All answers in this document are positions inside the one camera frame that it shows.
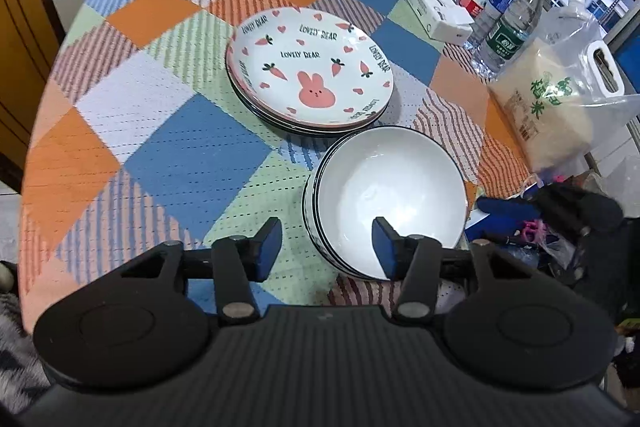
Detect wooden chair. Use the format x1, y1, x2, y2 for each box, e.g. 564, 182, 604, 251
0, 0, 67, 170

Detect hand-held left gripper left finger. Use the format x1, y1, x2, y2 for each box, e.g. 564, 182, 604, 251
120, 217, 284, 328

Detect grey fluffy rug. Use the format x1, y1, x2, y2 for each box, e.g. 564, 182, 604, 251
0, 289, 53, 413

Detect pink scissors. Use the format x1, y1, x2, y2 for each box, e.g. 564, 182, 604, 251
520, 218, 547, 244

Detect white ribbed bowl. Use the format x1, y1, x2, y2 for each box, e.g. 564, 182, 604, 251
301, 167, 396, 282
311, 126, 471, 282

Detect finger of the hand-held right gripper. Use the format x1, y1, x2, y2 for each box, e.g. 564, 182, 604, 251
476, 183, 624, 249

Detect white tissue pack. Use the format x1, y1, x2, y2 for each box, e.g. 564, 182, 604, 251
404, 0, 474, 44

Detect pink rabbit print plate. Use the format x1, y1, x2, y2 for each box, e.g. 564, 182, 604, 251
225, 7, 396, 131

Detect clear bag of rice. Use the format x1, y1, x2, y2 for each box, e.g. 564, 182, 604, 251
489, 0, 640, 174

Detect patchwork tablecloth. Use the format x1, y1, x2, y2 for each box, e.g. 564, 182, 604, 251
20, 0, 535, 333

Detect green label water bottle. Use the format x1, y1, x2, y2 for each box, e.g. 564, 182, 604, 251
471, 0, 545, 76

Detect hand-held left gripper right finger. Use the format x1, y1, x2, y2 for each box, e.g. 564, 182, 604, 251
372, 216, 532, 328

